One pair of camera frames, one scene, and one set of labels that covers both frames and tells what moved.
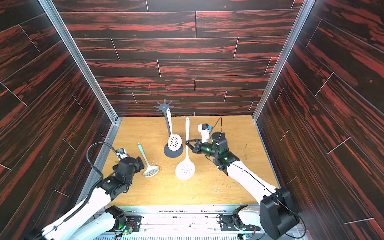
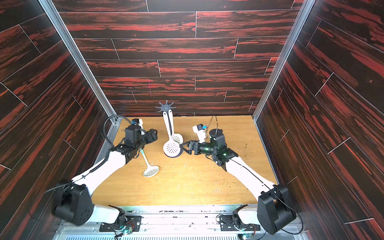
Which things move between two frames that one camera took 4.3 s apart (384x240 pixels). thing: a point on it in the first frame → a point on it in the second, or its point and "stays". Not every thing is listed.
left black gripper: (138, 168) → (154, 136)
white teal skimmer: (174, 141) stays
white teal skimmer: (185, 169) → (171, 147)
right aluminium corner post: (300, 20) stays
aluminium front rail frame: (196, 222) stays
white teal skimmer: (150, 170) stays
